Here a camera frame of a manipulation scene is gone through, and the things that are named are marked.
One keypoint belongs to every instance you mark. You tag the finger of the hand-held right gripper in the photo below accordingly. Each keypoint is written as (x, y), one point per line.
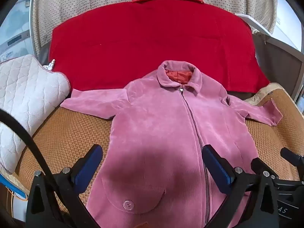
(257, 165)
(292, 156)

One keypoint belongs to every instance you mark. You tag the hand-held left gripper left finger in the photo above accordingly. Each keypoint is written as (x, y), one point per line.
(88, 165)

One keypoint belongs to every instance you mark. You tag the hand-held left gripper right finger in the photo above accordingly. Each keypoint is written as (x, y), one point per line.
(215, 168)

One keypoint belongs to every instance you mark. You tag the woven rattan mat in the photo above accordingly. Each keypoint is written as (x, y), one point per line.
(71, 133)

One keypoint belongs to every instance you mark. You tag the blue plastic strip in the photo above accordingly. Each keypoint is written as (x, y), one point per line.
(11, 186)

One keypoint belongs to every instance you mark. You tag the white quilted cushion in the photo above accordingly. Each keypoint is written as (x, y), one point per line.
(26, 95)

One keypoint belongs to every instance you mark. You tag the small pink white object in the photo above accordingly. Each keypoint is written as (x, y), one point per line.
(50, 65)

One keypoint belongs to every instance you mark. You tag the red blanket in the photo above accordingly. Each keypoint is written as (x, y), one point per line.
(147, 42)

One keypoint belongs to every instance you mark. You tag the aluminium framed window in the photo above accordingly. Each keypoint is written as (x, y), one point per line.
(14, 28)

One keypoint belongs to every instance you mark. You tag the beige dotted curtain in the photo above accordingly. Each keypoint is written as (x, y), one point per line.
(78, 2)

